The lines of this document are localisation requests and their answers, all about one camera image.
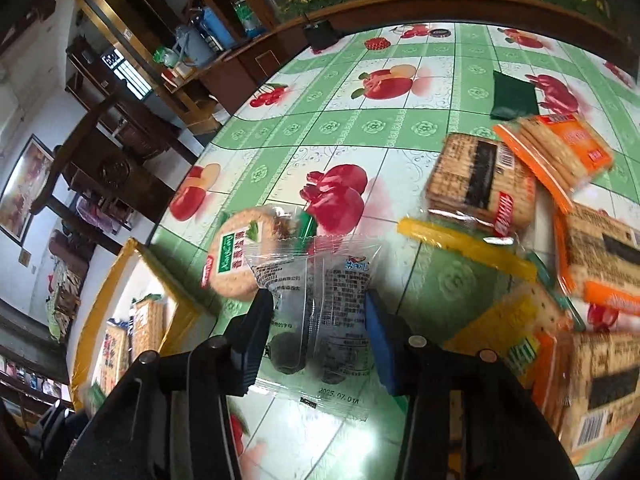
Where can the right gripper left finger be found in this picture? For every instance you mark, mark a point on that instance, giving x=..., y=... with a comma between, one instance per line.
x=168, y=417

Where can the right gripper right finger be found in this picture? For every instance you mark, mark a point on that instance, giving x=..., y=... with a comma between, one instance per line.
x=468, y=417

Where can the yellow white foam tray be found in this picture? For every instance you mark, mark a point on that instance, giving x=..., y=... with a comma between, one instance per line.
x=139, y=291

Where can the yellow green cracker pack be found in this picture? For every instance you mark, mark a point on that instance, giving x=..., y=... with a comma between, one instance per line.
x=515, y=326

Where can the clear cookie bag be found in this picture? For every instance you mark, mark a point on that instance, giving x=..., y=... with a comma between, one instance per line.
x=318, y=350

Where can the round green-label biscuit pack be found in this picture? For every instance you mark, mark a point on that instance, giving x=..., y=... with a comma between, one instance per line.
x=257, y=232

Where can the large orange cracker pack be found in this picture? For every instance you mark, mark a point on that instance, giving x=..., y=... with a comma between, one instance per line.
x=597, y=258

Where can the small orange cracker pack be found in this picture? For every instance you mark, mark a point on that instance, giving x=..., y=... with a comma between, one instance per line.
x=562, y=151

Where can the blue Hokkaido cracker pack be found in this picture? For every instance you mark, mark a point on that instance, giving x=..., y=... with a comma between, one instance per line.
x=114, y=357

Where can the green-end sesame cracker pack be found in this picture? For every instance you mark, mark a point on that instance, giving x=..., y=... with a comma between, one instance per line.
x=587, y=387

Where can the wooden chair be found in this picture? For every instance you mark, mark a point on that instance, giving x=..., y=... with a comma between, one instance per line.
x=114, y=173

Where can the dark green sachet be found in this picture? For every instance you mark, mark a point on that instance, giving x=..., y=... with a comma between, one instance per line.
x=513, y=98

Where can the wooden sideboard cabinet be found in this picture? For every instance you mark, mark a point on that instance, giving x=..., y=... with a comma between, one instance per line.
x=231, y=79

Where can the grey kettle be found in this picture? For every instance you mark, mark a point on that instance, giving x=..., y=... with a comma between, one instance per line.
x=191, y=47

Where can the blue thermos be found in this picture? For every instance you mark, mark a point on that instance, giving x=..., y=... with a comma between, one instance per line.
x=211, y=25

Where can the small black table object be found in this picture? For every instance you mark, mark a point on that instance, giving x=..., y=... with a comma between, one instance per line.
x=321, y=35

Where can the framed wall painting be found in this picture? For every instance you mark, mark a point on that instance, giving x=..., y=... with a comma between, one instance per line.
x=26, y=181

